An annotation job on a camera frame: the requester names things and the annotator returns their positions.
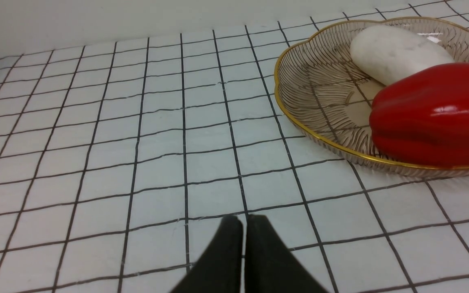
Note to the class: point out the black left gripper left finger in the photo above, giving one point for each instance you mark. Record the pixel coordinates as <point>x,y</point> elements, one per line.
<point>218,270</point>

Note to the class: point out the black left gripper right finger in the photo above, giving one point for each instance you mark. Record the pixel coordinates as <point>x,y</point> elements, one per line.
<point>269,266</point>

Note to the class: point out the white grid tablecloth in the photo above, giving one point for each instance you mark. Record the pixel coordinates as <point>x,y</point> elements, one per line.
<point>118,161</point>

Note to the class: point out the clear gold-rimmed glass bowl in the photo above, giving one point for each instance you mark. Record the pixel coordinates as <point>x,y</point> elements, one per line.
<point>328,98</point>

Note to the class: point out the red bell pepper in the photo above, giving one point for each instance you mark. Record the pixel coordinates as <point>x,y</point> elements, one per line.
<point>424,118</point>

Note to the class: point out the white radish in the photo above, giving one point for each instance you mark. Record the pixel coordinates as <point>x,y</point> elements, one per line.
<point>389,54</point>

